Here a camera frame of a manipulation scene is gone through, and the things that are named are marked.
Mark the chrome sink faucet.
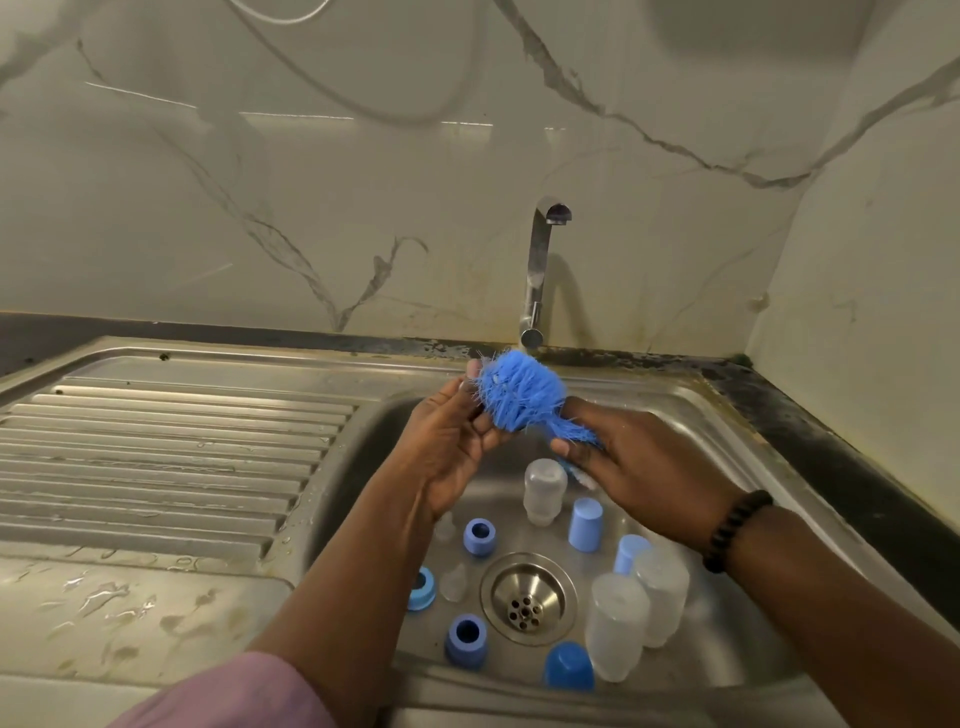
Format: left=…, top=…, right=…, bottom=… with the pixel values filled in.
left=517, top=198, right=573, bottom=351

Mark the dark blue dome cap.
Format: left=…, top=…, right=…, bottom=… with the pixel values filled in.
left=543, top=642, right=597, bottom=693

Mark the pink shirt sleeve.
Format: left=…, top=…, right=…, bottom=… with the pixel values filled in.
left=112, top=651, right=339, bottom=728

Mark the black bead bracelet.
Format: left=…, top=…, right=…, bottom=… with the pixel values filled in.
left=702, top=489, right=777, bottom=575

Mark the person's left hand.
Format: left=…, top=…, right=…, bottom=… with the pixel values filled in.
left=387, top=357, right=507, bottom=519

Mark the blue and white bottle brush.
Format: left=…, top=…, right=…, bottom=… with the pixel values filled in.
left=477, top=348, right=605, bottom=491

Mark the person's right hand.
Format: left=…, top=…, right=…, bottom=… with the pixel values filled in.
left=547, top=396, right=752, bottom=557

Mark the blue cylindrical bottle cap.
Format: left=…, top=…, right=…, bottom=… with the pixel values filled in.
left=613, top=532, right=653, bottom=576
left=568, top=496, right=606, bottom=554

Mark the person's left forearm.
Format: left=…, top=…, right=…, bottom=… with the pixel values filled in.
left=247, top=480, right=452, bottom=728

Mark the translucent bottle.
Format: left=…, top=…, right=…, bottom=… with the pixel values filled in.
left=633, top=546, right=693, bottom=648
left=585, top=571, right=653, bottom=684

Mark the white cable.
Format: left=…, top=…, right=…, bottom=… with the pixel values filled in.
left=225, top=0, right=335, bottom=26

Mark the stainless steel sink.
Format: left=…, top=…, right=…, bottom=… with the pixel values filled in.
left=0, top=334, right=960, bottom=728

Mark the cartoon print baby bottle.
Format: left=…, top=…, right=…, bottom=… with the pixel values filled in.
left=523, top=459, right=569, bottom=527

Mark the person's right forearm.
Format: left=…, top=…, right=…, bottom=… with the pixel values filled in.
left=720, top=510, right=960, bottom=728

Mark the metal sink drain strainer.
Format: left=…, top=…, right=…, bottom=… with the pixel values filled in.
left=480, top=552, right=581, bottom=647

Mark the translucent bottle front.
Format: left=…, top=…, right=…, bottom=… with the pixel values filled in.
left=585, top=571, right=653, bottom=684

